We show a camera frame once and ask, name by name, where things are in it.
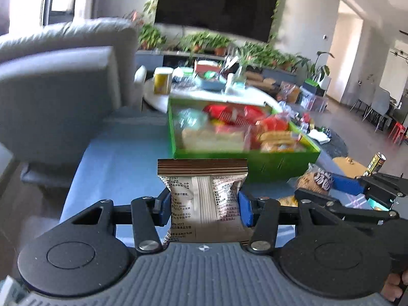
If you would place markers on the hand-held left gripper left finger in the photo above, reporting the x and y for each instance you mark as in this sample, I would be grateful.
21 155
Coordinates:
165 208

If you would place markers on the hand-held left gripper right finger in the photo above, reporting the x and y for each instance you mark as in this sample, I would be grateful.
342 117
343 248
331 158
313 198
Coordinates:
244 208

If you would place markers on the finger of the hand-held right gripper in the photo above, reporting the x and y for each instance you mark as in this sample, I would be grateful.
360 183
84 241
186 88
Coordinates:
347 183
350 208

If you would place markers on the cookie snack packet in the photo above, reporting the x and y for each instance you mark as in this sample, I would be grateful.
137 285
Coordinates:
314 180

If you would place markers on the brown striped snack packet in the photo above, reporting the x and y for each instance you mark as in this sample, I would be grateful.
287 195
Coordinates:
204 197

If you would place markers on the green cardboard box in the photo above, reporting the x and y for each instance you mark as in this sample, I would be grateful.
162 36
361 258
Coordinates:
280 164

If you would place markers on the person's right hand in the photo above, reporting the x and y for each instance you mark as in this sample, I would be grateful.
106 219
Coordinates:
397 288

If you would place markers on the black yellow can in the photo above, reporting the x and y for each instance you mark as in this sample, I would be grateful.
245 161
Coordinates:
376 164

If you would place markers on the dark round rug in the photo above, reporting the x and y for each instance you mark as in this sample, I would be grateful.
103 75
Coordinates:
334 143

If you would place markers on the yellow snack packet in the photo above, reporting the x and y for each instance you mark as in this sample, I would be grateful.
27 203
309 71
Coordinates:
287 201

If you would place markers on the red stool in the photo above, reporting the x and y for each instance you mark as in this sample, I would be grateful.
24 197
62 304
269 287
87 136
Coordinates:
398 132

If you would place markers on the yellow biscuit packet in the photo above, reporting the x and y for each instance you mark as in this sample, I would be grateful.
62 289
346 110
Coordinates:
277 140

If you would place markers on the cream snack packet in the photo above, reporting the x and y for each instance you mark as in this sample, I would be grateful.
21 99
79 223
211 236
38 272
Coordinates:
212 140

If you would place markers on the grey dining chair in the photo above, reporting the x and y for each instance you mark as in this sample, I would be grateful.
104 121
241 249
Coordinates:
377 105

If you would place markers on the bright red snack packet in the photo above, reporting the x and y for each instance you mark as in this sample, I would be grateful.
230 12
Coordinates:
271 124

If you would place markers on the clear green snack packet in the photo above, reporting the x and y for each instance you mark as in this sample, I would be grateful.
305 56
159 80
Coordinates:
191 119

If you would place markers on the green white box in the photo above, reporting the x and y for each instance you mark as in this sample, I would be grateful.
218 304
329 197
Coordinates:
314 88

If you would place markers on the orange bag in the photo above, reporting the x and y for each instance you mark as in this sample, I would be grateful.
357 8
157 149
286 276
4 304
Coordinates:
288 91

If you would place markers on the white round table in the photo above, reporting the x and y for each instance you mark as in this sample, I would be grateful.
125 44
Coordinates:
191 95

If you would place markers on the large leaf floor plant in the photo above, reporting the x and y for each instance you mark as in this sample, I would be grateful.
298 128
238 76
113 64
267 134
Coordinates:
318 67

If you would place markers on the white cup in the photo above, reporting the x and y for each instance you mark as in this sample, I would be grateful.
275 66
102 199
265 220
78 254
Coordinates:
229 83

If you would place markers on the yellow canister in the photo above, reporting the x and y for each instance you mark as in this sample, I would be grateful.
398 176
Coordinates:
163 81

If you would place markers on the brown cardboard box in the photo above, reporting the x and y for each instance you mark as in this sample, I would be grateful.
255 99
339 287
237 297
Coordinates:
261 81

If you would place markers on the light blue dish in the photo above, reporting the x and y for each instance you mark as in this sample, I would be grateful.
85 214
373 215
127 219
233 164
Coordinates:
210 84

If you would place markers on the red box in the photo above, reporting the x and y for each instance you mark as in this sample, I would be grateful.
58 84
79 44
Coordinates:
206 66

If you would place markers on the grey sofa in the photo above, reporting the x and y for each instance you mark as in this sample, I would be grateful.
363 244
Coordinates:
57 95

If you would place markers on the potted plant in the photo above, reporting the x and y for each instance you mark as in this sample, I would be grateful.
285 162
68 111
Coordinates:
220 45
196 41
151 36

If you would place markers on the black television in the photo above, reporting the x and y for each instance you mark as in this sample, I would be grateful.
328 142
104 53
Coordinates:
216 6

